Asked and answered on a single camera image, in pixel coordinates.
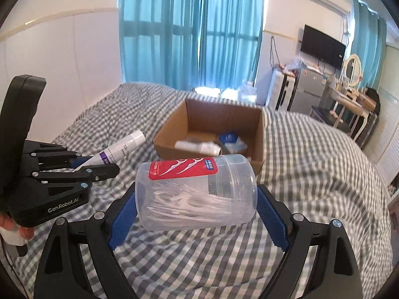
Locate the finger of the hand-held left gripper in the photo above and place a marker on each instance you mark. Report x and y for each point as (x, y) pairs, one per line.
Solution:
(50, 155)
(99, 171)

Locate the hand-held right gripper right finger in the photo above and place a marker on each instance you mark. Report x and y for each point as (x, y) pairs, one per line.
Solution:
(271, 218)

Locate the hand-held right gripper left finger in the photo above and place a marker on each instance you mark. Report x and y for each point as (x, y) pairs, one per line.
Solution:
(124, 221)

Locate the white cream tube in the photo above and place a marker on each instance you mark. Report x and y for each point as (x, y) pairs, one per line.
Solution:
(124, 146)

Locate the clear floss pick jar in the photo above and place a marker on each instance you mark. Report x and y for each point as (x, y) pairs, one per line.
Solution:
(199, 199)

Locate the blue tissue pack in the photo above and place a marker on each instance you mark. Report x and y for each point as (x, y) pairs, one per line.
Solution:
(229, 138)

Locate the white squeeze bottle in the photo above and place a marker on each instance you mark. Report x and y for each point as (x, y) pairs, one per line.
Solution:
(193, 145)

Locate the brown cardboard box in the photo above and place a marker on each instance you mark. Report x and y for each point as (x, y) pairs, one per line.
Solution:
(224, 115)

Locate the person's left hand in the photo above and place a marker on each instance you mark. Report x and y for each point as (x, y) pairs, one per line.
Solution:
(28, 233)

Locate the grey checkered bed blanket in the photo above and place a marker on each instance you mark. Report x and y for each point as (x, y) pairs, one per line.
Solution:
(311, 177)

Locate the wooden chair black seat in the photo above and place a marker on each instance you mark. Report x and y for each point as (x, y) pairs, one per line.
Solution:
(324, 113)

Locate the clear water jug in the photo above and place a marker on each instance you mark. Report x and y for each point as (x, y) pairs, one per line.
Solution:
(247, 93)

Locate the white hard suitcase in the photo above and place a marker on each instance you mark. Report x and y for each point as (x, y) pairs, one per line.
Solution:
(277, 90)

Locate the grey small fridge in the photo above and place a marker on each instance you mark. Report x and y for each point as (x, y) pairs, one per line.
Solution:
(307, 93)

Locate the dark hard suitcase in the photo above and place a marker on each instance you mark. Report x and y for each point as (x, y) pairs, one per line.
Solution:
(367, 130)

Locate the white dressing table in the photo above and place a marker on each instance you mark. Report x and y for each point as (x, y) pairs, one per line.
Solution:
(363, 115)

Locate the flat brown box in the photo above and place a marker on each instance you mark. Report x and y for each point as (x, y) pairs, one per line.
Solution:
(367, 102)

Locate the white louvred wardrobe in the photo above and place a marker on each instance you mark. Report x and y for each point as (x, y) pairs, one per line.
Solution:
(389, 124)

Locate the wide teal curtain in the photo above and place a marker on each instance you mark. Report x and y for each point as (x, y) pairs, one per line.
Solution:
(156, 31)

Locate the black bag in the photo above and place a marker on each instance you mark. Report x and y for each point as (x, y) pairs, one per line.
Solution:
(373, 99)

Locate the clear plastic bag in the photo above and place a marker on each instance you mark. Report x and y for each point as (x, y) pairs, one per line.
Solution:
(294, 63)

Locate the white oval vanity mirror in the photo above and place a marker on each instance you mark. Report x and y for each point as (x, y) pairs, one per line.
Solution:
(352, 70)

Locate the narrow teal window curtain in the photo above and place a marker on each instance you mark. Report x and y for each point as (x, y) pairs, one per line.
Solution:
(230, 28)

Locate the teal curtain beside wardrobe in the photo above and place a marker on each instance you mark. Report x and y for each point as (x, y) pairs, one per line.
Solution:
(367, 43)

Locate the black wall television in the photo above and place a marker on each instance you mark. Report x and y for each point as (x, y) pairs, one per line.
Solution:
(322, 46)

